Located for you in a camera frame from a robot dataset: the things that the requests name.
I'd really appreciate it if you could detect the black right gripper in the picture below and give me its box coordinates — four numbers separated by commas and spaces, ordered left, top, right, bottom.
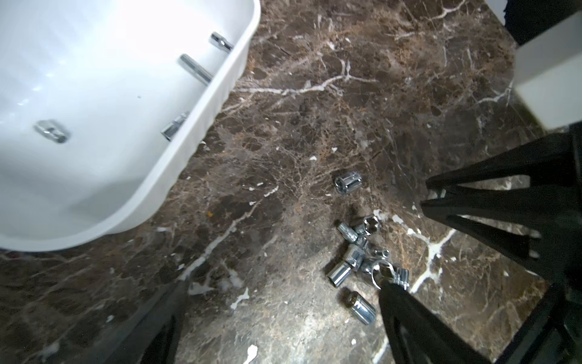
421, 123, 581, 363

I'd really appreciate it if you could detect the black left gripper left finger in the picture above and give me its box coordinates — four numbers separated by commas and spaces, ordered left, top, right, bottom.
71, 281, 187, 363

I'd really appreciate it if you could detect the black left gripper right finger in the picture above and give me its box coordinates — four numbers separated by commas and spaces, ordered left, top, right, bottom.
379, 282, 489, 363

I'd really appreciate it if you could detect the small chrome socket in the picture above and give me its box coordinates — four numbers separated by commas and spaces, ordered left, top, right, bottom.
34, 119, 70, 144

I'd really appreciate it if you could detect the white plastic storage box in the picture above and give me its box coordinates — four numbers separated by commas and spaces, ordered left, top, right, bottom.
1, 1, 261, 252

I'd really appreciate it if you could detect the long chrome socket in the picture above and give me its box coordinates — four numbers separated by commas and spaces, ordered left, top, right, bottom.
179, 54, 213, 86

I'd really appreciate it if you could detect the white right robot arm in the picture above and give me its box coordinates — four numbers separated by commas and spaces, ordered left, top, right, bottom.
421, 1, 581, 363

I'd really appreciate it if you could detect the chrome socket in pile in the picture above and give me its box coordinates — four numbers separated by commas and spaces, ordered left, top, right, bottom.
327, 244, 366, 288
353, 215, 380, 237
345, 291, 377, 325

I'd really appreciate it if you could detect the chrome socket on table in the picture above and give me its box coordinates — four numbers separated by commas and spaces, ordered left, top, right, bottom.
333, 171, 363, 194

